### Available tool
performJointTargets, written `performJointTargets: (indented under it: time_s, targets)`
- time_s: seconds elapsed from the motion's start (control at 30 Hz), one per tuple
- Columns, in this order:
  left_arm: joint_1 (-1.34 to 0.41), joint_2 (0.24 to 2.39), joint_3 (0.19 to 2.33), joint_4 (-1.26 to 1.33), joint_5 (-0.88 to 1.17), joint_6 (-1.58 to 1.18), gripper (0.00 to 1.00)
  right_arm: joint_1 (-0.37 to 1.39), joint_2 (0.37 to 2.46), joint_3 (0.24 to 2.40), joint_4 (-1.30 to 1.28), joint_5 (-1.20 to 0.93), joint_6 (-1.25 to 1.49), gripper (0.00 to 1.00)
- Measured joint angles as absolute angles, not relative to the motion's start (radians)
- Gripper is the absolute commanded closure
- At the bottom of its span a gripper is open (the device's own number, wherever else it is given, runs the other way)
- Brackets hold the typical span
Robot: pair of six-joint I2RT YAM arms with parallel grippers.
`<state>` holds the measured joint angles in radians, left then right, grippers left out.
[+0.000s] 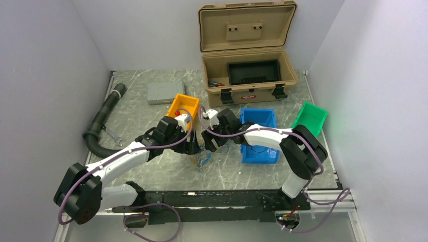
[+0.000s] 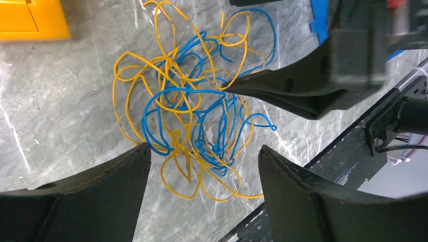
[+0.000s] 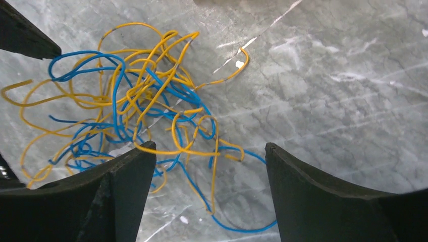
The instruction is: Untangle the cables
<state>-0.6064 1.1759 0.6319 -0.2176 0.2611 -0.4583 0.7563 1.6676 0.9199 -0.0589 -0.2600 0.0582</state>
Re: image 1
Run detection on blue yellow wire bundle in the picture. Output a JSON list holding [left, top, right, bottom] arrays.
[[192, 142, 231, 173]]

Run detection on purple wire bundle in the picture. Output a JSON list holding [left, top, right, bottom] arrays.
[[247, 145, 273, 158]]

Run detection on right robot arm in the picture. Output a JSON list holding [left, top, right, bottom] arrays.
[[198, 107, 328, 199]]

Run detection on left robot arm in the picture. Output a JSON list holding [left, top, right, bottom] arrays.
[[53, 113, 198, 225]]

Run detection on orange plastic bin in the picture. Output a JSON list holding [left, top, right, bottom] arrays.
[[167, 94, 199, 131]]

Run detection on blue plastic bin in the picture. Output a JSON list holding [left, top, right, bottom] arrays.
[[240, 108, 279, 164]]

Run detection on grey plastic case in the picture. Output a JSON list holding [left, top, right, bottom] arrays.
[[147, 81, 185, 105]]

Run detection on silver wrench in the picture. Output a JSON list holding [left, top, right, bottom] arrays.
[[101, 125, 126, 147]]

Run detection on black toolbox tray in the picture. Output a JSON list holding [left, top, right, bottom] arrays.
[[227, 59, 281, 85]]

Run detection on green plastic bin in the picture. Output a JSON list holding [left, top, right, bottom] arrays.
[[291, 102, 328, 138]]

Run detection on tan plastic toolbox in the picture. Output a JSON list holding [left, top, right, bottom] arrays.
[[198, 1, 298, 107]]

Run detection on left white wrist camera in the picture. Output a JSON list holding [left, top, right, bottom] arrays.
[[175, 110, 190, 132]]

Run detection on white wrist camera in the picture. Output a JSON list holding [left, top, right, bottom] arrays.
[[202, 109, 220, 129], [175, 110, 190, 132]]

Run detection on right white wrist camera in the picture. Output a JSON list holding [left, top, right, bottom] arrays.
[[202, 109, 220, 129]]

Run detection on red handled screwdriver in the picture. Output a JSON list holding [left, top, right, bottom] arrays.
[[208, 81, 225, 87]]

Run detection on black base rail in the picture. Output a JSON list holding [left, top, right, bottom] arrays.
[[113, 188, 310, 225]]

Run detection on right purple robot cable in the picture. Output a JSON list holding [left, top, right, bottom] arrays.
[[198, 106, 351, 234]]

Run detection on black corrugated hose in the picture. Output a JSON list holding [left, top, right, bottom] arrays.
[[82, 83, 128, 159]]

